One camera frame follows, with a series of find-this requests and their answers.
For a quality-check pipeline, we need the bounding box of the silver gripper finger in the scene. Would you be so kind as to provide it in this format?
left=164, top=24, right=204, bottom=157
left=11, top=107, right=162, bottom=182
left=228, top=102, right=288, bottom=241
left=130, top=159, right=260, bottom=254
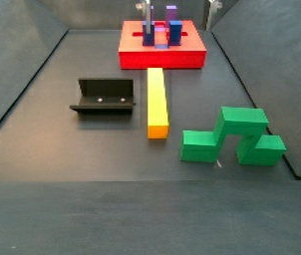
left=137, top=0, right=152, bottom=33
left=207, top=0, right=223, bottom=30

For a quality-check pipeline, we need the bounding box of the long yellow bar block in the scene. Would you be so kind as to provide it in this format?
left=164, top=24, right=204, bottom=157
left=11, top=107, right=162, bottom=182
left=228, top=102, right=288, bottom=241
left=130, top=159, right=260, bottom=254
left=148, top=68, right=169, bottom=139

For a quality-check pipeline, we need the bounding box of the red slotted base board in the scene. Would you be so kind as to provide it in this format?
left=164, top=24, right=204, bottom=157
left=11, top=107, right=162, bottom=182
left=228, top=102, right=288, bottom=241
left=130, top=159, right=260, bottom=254
left=120, top=20, right=207, bottom=69

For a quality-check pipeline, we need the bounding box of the purple U-shaped block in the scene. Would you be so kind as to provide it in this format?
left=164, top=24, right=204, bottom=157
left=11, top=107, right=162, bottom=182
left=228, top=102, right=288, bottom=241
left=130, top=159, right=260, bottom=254
left=165, top=5, right=177, bottom=27

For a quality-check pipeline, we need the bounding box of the dark blue U-shaped block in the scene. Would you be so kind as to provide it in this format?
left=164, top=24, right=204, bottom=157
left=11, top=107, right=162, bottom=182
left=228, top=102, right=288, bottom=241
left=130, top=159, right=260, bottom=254
left=142, top=20, right=183, bottom=49

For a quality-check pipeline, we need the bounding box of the green arch block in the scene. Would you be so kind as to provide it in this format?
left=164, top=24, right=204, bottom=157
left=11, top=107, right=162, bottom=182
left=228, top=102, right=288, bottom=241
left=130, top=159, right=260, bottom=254
left=181, top=107, right=287, bottom=166

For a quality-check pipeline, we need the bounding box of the black angled bracket holder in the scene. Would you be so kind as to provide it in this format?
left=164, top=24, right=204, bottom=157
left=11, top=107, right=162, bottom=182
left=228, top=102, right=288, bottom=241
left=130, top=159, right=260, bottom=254
left=70, top=78, right=136, bottom=113

